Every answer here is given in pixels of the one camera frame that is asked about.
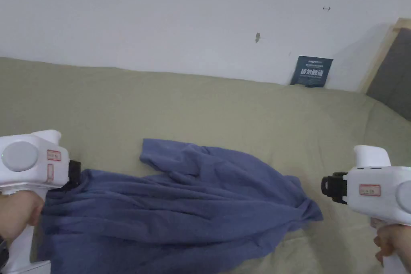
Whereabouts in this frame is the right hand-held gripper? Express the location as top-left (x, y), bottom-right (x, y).
top-left (321, 145), bottom-right (411, 274)

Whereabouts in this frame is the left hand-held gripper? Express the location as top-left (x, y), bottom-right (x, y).
top-left (0, 129), bottom-right (82, 274)

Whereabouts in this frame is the dark blue shirt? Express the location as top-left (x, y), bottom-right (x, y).
top-left (37, 138), bottom-right (324, 274)

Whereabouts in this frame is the person's right hand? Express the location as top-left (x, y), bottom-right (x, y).
top-left (372, 217), bottom-right (411, 266)

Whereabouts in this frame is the person's left hand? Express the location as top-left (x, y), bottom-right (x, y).
top-left (0, 192), bottom-right (45, 249)

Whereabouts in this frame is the grey padded headboard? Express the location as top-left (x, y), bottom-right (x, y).
top-left (359, 17), bottom-right (411, 120)

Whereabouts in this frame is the dark blue printed card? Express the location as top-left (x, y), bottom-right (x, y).
top-left (290, 55), bottom-right (334, 88)

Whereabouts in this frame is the bed with beige sheet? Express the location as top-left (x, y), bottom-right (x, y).
top-left (0, 57), bottom-right (411, 274)

